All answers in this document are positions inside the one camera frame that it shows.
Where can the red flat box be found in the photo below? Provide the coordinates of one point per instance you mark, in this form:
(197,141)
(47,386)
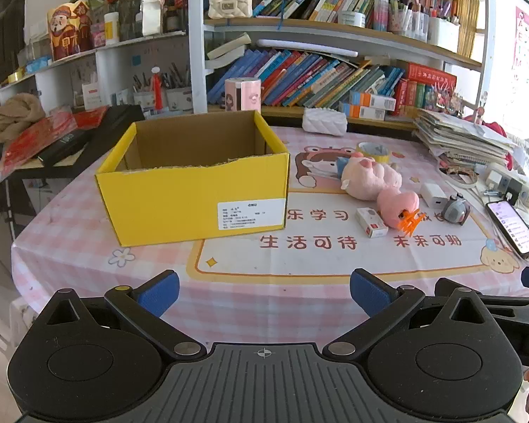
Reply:
(430,75)

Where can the pastel striped bottle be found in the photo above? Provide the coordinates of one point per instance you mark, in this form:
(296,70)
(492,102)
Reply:
(380,9)

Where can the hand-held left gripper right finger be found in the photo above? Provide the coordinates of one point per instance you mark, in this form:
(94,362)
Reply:
(370,293)

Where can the white bookshelf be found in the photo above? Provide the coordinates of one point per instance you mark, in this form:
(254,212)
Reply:
(197,53)

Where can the small cartoon figure stand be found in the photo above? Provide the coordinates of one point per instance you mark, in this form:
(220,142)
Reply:
(482,110)

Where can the small pink plush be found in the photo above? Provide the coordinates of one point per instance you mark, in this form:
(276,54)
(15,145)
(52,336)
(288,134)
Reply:
(394,205)

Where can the row of yellow booklets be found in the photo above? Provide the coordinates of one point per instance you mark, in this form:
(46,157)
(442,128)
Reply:
(467,26)

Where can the white bottle yellow label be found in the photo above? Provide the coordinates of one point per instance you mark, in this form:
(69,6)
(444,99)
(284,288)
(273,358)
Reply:
(111,28)

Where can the orange hair claw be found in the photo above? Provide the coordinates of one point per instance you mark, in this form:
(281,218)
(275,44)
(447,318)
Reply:
(410,224)

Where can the brown patterned band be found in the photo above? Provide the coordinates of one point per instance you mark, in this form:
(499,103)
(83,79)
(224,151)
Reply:
(452,170)

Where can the orange white carton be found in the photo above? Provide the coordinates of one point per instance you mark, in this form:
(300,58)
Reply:
(361,112)
(374,100)

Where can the white pen cup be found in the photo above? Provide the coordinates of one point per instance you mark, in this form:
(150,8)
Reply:
(178,97)
(143,97)

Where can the clear marker holder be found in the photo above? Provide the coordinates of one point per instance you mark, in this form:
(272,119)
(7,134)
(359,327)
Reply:
(408,20)

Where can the white quilted pouch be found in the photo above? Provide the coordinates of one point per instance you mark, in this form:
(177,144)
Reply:
(324,121)

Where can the yellow tape roll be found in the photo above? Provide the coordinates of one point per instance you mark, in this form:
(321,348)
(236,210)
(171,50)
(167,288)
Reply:
(381,158)

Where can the long row of colourful books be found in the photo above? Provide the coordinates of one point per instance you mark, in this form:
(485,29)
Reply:
(299,79)

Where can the small white red box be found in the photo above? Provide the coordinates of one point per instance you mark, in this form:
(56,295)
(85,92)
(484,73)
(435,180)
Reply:
(370,222)

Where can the white charger cube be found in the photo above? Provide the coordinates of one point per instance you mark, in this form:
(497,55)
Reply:
(432,194)

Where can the fortune god printed box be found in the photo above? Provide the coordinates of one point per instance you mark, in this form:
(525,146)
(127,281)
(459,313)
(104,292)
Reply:
(68,31)

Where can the colourful beaded ornament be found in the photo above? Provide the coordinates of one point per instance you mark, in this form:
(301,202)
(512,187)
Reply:
(445,99)

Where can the black charger plug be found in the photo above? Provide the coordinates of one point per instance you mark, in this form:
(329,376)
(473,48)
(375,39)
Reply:
(515,191)

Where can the large pink pig plush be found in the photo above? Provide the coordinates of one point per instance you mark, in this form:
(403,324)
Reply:
(370,178)

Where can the pink printed cylinder box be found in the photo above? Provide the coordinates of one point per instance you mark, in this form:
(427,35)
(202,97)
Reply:
(247,94)

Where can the red cloth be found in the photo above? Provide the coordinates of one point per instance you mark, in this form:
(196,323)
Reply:
(493,130)

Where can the smartphone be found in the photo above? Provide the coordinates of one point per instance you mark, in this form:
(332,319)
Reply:
(511,229)

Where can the white curved side shelf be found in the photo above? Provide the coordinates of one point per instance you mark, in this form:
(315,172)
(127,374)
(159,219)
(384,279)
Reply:
(114,53)

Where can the white box red label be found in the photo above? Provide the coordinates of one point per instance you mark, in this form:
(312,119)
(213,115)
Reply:
(91,96)

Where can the yellow cardboard box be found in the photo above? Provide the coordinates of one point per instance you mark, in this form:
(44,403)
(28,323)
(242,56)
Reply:
(180,202)

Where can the white rolled paper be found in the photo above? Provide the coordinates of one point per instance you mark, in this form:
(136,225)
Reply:
(308,48)

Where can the stack of papers and notebooks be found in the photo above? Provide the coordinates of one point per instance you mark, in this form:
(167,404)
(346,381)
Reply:
(458,136)

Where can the flat lying pale books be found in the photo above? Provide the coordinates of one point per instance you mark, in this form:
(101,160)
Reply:
(227,50)

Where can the white pen organizer box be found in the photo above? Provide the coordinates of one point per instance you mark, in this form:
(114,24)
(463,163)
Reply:
(443,35)

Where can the black keyboard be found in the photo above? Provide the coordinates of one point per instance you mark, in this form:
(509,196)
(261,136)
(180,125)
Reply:
(110,127)

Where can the white plug adapter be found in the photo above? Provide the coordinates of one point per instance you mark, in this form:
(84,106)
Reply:
(494,179)

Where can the small grey toy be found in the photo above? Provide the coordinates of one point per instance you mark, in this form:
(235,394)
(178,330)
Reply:
(455,209)

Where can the beige cloth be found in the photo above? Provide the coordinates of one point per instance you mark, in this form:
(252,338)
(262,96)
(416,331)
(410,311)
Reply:
(15,114)

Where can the black flat case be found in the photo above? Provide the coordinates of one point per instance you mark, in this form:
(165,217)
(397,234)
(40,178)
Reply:
(66,147)

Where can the red packet bundle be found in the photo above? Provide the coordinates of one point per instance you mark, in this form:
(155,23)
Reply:
(35,141)

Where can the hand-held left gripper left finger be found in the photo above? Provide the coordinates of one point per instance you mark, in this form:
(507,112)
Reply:
(158,293)

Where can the pink printed tablecloth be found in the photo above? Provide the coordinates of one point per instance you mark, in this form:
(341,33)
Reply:
(291,255)

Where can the white round tin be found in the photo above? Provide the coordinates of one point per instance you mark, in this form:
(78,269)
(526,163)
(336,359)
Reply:
(351,18)

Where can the red tassel ornament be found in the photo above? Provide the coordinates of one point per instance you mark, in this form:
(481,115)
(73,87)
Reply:
(158,92)

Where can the red thick dictionary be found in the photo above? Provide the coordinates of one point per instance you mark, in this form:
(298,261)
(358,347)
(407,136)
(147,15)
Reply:
(405,97)

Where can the white power strip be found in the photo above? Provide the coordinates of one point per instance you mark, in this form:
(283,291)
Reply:
(527,191)

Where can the green thick book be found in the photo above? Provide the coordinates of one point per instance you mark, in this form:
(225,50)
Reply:
(420,99)

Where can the white paper bag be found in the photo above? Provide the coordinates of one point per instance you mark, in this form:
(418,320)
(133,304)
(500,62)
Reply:
(152,9)

